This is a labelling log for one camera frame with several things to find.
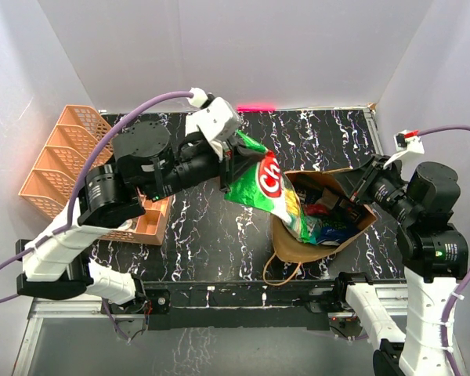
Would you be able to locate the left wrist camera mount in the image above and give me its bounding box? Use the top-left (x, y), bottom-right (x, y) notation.
top-left (185, 88), bottom-right (242, 159)

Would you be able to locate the orange plastic desk organizer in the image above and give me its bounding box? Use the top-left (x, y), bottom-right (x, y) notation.
top-left (19, 105), bottom-right (172, 245)

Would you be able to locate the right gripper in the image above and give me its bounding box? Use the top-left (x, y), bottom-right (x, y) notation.
top-left (332, 153), bottom-right (418, 221)

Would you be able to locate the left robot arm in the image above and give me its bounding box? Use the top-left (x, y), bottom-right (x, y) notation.
top-left (16, 121), bottom-right (266, 313)

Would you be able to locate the dark blue snack bag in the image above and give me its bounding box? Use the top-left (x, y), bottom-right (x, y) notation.
top-left (309, 218), bottom-right (357, 246)

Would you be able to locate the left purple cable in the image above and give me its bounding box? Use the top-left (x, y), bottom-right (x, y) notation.
top-left (0, 90), bottom-right (195, 306)

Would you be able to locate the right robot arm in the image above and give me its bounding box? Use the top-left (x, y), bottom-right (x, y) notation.
top-left (333, 154), bottom-right (468, 375)

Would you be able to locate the brown paper bag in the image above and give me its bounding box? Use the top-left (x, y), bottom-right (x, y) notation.
top-left (262, 167), bottom-right (378, 286)

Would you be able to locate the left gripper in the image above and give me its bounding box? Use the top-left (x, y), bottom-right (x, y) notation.
top-left (146, 132), bottom-right (265, 201)

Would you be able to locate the black front mounting rail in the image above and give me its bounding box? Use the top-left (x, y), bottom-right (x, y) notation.
top-left (144, 280), bottom-right (341, 331)

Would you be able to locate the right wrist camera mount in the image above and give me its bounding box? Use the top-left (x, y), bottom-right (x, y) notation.
top-left (383, 130), bottom-right (425, 169)

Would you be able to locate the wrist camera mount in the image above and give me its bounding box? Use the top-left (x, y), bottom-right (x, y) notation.
top-left (383, 130), bottom-right (425, 169)
top-left (185, 88), bottom-right (242, 159)

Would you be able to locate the green chips bag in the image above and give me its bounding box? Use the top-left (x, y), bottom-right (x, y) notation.
top-left (224, 147), bottom-right (310, 243)

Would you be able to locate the red light strip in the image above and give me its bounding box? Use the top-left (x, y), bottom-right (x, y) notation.
top-left (237, 103), bottom-right (276, 113)

